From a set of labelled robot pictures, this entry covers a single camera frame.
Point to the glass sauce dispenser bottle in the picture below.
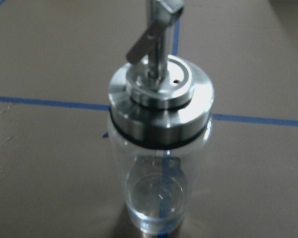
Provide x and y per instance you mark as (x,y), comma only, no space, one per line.
(160,124)

